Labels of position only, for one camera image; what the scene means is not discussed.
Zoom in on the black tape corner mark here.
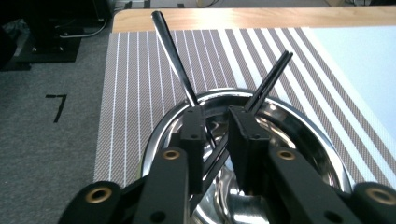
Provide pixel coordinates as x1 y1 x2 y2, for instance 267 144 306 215
45 93 68 124

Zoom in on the black chopstick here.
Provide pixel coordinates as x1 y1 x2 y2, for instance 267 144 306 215
188 51 294 217
199 50 290 175

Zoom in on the black stand base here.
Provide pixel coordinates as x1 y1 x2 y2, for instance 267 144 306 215
14 17 84 65

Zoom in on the grey cable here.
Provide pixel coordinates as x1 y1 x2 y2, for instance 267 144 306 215
58 18 109 40

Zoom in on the striped woven placemat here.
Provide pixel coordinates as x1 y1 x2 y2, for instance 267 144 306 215
92 27 396 189

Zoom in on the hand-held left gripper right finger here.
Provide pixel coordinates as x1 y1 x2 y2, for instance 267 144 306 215
228 106 273 196

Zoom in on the shiny metal bowl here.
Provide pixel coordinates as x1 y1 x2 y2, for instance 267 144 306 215
141 87 355 224

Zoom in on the metal spoon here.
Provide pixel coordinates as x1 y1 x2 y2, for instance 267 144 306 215
150 10 218 151

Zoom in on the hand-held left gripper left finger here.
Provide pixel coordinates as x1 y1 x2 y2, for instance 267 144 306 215
178 105 208 194

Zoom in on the white table sheet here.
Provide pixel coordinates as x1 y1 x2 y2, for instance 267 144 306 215
301 25 396 142

